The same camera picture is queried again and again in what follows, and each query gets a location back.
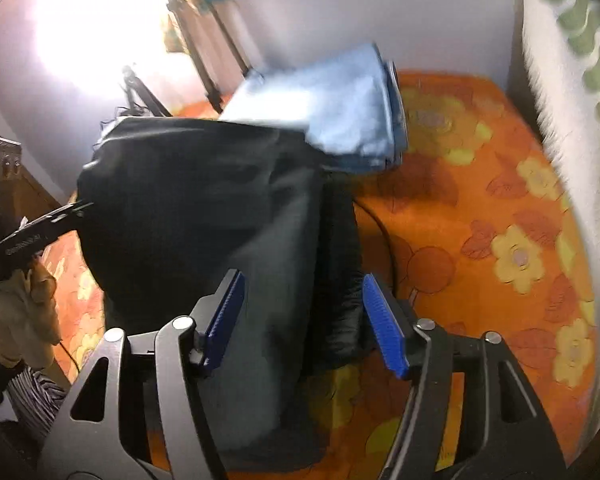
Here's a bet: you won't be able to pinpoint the folded grey tripod stand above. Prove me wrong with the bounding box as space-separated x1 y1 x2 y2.
166 0 253 113

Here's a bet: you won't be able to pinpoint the bright ring light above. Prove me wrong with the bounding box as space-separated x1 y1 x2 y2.
31 0 166 92

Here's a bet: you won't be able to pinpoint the dark green pants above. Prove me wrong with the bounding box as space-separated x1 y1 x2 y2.
76 117 370 472

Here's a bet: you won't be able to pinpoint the orange floral bed sheet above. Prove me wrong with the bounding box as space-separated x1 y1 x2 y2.
43 72 597 479

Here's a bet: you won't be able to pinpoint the gloved left hand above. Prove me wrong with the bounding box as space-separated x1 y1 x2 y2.
0 260 61 370

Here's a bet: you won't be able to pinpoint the folded light blue jeans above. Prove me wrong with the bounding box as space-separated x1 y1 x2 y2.
220 44 408 174

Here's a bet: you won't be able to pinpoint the black small tripod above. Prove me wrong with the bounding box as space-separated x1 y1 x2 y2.
117 67 172 117

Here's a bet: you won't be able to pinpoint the striped grey trouser leg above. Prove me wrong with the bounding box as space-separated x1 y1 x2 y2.
6 366 67 444

